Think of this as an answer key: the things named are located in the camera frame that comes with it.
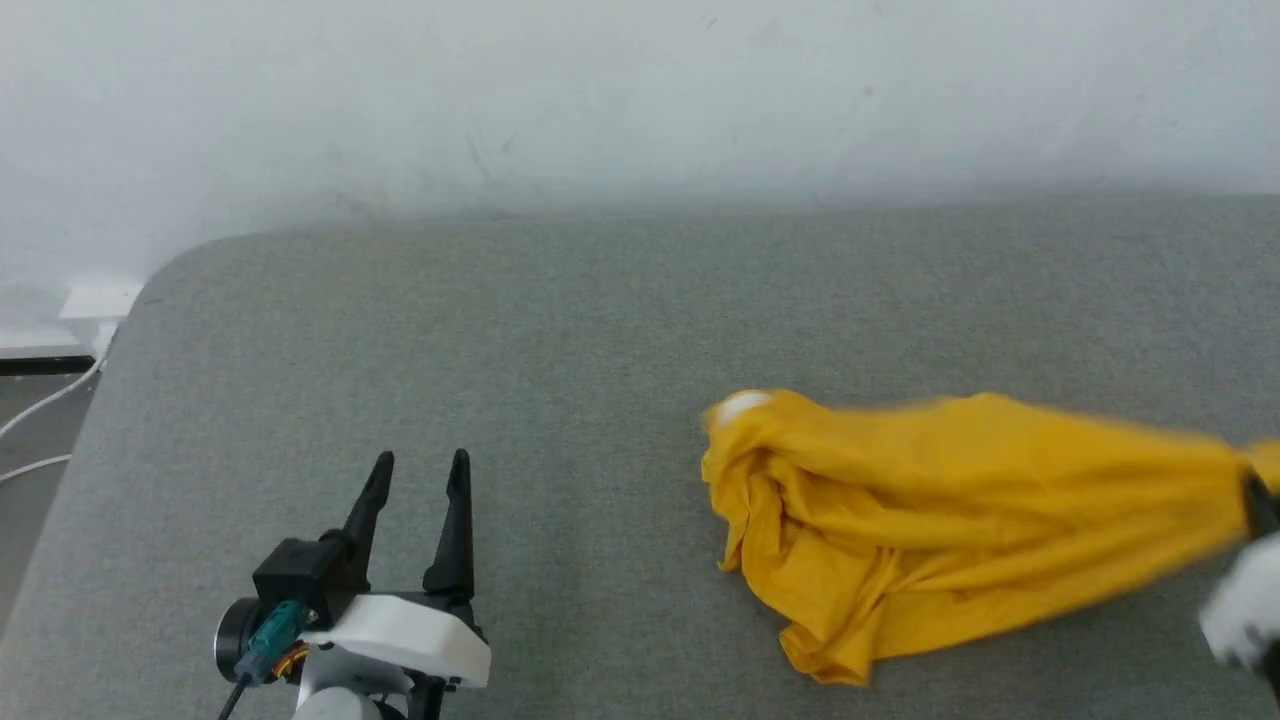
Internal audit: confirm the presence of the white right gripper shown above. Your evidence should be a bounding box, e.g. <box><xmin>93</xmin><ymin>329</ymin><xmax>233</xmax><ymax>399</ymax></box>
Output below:
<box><xmin>1198</xmin><ymin>470</ymin><xmax>1280</xmax><ymax>669</ymax></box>

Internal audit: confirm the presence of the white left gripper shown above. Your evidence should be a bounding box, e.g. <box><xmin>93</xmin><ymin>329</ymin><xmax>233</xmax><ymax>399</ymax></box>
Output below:
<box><xmin>300</xmin><ymin>449</ymin><xmax>492</xmax><ymax>691</ymax></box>

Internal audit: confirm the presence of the yellow garment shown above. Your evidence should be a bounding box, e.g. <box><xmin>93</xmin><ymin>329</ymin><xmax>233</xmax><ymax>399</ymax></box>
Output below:
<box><xmin>700</xmin><ymin>389</ymin><xmax>1280</xmax><ymax>687</ymax></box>

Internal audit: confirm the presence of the grey fabric sofa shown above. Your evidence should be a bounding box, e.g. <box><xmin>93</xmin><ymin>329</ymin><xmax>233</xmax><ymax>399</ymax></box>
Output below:
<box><xmin>0</xmin><ymin>195</ymin><xmax>1280</xmax><ymax>720</ymax></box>

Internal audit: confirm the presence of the black skirting strip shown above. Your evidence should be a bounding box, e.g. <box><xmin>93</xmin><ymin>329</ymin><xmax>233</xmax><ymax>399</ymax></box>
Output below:
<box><xmin>0</xmin><ymin>355</ymin><xmax>97</xmax><ymax>377</ymax></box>

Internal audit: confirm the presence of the white power cable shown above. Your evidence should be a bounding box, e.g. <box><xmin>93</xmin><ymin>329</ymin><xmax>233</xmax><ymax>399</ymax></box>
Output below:
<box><xmin>0</xmin><ymin>454</ymin><xmax>74</xmax><ymax>485</ymax></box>
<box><xmin>0</xmin><ymin>325</ymin><xmax>121</xmax><ymax>441</ymax></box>

